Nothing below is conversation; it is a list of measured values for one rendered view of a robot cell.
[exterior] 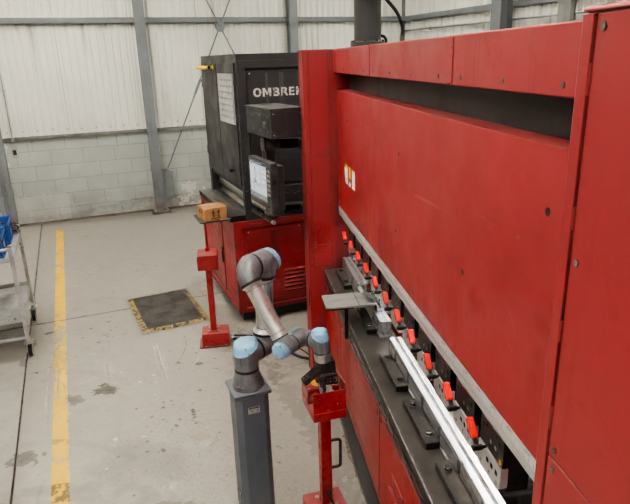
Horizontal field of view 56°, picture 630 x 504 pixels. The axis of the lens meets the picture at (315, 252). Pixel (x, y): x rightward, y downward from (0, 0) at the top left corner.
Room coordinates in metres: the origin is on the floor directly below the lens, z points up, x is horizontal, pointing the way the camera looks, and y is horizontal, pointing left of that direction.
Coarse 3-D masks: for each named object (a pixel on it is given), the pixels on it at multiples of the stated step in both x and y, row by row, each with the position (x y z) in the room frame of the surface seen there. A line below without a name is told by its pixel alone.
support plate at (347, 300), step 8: (328, 296) 3.00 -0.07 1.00; (336, 296) 2.99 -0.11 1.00; (344, 296) 2.99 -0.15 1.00; (352, 296) 2.99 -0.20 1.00; (360, 296) 2.98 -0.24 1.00; (328, 304) 2.89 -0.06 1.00; (336, 304) 2.88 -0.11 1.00; (344, 304) 2.88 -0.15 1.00; (352, 304) 2.88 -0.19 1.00; (360, 304) 2.87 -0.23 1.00; (368, 304) 2.87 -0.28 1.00
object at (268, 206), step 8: (248, 160) 4.25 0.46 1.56; (256, 160) 4.09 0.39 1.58; (264, 160) 3.99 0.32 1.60; (272, 168) 3.85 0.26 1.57; (280, 168) 3.91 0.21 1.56; (272, 176) 3.85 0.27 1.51; (280, 176) 3.91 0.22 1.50; (272, 184) 3.85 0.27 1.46; (280, 184) 3.90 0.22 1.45; (272, 192) 3.85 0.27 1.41; (280, 192) 3.90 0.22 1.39; (256, 200) 4.14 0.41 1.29; (264, 200) 3.99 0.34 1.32; (272, 200) 3.85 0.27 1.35; (280, 200) 3.90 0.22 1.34; (264, 208) 3.98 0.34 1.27; (272, 208) 3.85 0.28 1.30; (280, 208) 3.90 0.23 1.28
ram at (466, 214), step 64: (384, 128) 2.61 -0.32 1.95; (448, 128) 1.84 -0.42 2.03; (512, 128) 1.54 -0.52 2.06; (384, 192) 2.61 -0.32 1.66; (448, 192) 1.81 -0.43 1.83; (512, 192) 1.39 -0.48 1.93; (384, 256) 2.60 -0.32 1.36; (448, 256) 1.79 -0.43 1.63; (512, 256) 1.36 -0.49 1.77; (448, 320) 1.76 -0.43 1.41; (512, 320) 1.34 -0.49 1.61; (512, 384) 1.31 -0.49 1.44; (512, 448) 1.28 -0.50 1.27
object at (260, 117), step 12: (252, 108) 4.19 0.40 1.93; (264, 108) 3.96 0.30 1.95; (276, 108) 3.92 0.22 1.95; (288, 108) 3.93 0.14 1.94; (300, 108) 3.96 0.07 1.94; (252, 120) 4.19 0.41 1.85; (264, 120) 3.97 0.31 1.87; (276, 120) 3.89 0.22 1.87; (288, 120) 3.93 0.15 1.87; (300, 120) 3.96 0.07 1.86; (252, 132) 4.22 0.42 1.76; (264, 132) 3.98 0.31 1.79; (276, 132) 3.89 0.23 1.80; (288, 132) 3.93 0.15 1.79; (300, 132) 3.96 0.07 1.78; (264, 144) 4.27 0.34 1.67; (264, 156) 4.30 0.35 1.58; (276, 216) 4.31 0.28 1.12
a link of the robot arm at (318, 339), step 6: (312, 330) 2.37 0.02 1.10; (318, 330) 2.37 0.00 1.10; (324, 330) 2.36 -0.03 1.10; (312, 336) 2.35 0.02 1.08; (318, 336) 2.33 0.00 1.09; (324, 336) 2.34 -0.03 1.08; (312, 342) 2.35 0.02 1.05; (318, 342) 2.33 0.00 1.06; (324, 342) 2.33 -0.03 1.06; (318, 348) 2.33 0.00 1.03; (324, 348) 2.33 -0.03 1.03; (318, 354) 2.34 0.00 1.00; (324, 354) 2.33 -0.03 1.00
